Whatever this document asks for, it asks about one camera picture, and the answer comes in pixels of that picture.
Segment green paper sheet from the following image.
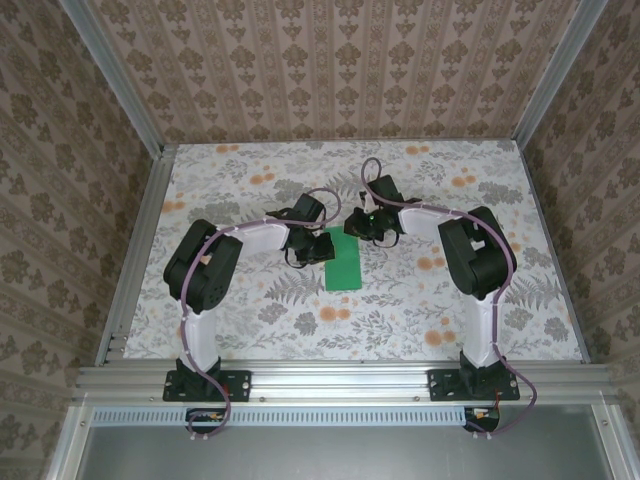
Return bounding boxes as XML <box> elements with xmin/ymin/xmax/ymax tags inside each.
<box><xmin>323</xmin><ymin>224</ymin><xmax>362</xmax><ymax>292</ymax></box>

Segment floral table cover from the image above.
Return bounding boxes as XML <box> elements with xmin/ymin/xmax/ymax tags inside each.
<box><xmin>122</xmin><ymin>140</ymin><xmax>585</xmax><ymax>362</ymax></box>

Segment grey metal panel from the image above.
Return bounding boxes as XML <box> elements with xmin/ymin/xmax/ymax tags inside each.
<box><xmin>47</xmin><ymin>403</ymin><xmax>640</xmax><ymax>480</ymax></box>

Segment black wiring junction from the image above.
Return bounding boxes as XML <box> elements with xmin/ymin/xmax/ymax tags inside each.
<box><xmin>185</xmin><ymin>407</ymin><xmax>227</xmax><ymax>435</ymax></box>
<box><xmin>463</xmin><ymin>405</ymin><xmax>502</xmax><ymax>434</ymax></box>

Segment aluminium cross rail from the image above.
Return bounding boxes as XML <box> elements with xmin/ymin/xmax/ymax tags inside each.
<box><xmin>72</xmin><ymin>363</ymin><xmax>620</xmax><ymax>405</ymax></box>

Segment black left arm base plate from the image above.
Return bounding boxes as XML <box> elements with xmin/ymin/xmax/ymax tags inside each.
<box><xmin>163</xmin><ymin>368</ymin><xmax>252</xmax><ymax>403</ymax></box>

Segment slotted cable duct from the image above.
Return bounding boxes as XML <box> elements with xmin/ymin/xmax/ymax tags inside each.
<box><xmin>92</xmin><ymin>405</ymin><xmax>501</xmax><ymax>428</ymax></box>

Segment aluminium side rail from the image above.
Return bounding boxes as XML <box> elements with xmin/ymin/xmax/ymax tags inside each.
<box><xmin>94</xmin><ymin>143</ymin><xmax>177</xmax><ymax>369</ymax></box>

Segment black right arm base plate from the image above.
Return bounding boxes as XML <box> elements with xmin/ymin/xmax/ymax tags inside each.
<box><xmin>428</xmin><ymin>368</ymin><xmax>521</xmax><ymax>403</ymax></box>

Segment aluminium frame post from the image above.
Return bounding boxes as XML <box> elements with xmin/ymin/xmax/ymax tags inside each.
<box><xmin>58</xmin><ymin>0</ymin><xmax>167</xmax><ymax>157</ymax></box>
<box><xmin>511</xmin><ymin>0</ymin><xmax>610</xmax><ymax>146</ymax></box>

